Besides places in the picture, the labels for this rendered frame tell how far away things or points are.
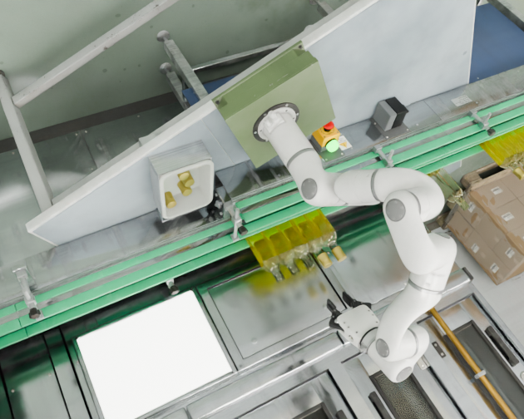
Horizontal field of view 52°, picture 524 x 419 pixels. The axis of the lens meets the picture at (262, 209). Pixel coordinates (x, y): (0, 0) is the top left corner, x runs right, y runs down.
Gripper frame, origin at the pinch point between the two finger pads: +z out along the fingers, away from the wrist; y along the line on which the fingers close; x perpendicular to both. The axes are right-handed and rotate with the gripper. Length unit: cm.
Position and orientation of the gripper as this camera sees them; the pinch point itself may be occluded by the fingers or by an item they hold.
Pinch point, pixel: (338, 302)
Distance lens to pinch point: 160.0
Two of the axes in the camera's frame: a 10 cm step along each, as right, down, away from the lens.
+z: -4.7, -5.1, 7.2
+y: 8.8, -3.4, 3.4
